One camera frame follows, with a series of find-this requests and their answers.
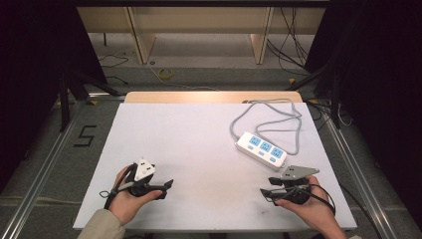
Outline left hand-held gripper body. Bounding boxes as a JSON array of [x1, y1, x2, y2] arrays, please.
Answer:
[[126, 157, 157, 199]]

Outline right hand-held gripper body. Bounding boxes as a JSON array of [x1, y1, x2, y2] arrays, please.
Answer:
[[278, 164, 320, 205]]

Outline white power strip blue sockets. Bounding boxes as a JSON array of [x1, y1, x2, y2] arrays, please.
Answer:
[[235, 130, 289, 172]]

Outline person's left hand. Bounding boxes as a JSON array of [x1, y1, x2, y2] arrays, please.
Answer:
[[107, 165, 164, 227]]

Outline person's right hand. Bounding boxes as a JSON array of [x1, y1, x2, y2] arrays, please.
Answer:
[[275, 174, 338, 231]]

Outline white foam board mat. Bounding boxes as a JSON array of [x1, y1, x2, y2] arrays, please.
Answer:
[[72, 102, 358, 233]]

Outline black metal stand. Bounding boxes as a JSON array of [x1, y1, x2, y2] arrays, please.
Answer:
[[58, 68, 122, 133], [285, 62, 343, 130]]

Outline wooden table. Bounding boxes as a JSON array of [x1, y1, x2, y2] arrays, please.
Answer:
[[123, 91, 304, 105]]

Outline yellow tape roll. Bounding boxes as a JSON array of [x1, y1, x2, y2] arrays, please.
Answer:
[[156, 68, 174, 81]]

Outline black curtain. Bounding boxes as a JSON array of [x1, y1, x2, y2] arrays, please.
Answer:
[[0, 0, 109, 194], [303, 0, 422, 231]]

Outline beige wooden shelf unit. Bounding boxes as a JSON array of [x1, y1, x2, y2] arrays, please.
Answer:
[[76, 6, 328, 66]]

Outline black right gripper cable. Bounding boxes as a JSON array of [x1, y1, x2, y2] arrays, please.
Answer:
[[282, 182, 337, 216]]

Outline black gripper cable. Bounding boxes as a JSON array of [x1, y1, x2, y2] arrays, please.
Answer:
[[99, 162, 138, 211], [282, 182, 337, 216]]

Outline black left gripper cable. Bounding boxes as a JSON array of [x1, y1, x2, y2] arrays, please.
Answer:
[[99, 162, 138, 211]]

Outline aluminium floor rail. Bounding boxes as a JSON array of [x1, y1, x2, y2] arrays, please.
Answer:
[[316, 99, 401, 239], [0, 99, 88, 239]]

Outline grey power strip cable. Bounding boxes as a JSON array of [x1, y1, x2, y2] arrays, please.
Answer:
[[229, 98, 304, 156]]

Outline thin black floor cable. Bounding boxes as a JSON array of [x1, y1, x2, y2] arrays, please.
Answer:
[[98, 52, 130, 86]]

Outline bundle of black cables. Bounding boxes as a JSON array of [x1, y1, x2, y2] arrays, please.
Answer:
[[266, 7, 312, 77]]

